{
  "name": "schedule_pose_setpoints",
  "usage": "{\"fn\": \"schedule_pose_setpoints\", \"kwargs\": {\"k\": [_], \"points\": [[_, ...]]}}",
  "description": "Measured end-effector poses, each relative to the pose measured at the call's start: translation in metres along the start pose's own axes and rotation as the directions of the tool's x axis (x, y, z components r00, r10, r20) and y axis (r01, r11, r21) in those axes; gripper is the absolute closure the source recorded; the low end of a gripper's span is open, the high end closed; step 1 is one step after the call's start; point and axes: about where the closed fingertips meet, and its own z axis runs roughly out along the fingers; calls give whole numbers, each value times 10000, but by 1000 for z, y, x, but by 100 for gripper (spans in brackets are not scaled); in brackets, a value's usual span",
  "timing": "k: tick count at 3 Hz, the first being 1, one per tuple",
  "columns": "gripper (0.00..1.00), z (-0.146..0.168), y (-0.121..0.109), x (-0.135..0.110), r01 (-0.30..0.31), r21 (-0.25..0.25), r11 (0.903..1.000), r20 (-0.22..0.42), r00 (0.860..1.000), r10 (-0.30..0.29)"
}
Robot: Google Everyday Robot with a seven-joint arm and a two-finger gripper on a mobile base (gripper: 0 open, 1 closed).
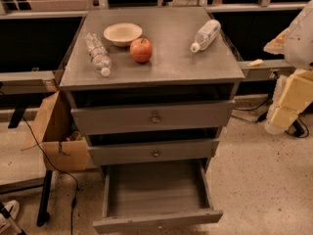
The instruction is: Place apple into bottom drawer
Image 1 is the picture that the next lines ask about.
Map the grey drawer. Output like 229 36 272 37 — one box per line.
89 139 219 165
71 100 235 135
93 160 223 234

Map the white sneaker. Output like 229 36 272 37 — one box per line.
0 200 20 233

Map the grey top drawer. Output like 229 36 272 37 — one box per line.
71 100 235 135

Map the white paper bowl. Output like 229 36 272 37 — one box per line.
104 23 143 47

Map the black power adapter cable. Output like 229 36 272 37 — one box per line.
232 96 272 123

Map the grey bottom drawer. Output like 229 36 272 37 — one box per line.
93 160 223 234

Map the brown cardboard box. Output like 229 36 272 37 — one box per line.
22 91 90 171

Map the grey middle drawer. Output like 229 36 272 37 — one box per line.
89 139 219 165

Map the clear bottle with white label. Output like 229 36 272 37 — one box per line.
190 20 221 53

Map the clear bottle with red label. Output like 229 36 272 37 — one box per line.
84 32 112 77

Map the black stand leg right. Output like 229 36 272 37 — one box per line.
286 117 310 138

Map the grey drawer cabinet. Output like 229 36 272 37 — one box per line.
59 6 246 174

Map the black floor cable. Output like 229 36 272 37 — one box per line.
22 116 80 235

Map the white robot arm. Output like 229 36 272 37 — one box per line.
263 1 313 134

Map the small yellow foam piece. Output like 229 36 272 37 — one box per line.
247 59 263 67

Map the red apple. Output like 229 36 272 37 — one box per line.
130 38 153 63

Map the black table leg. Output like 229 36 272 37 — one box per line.
36 170 53 227

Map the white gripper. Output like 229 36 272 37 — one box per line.
264 70 313 134

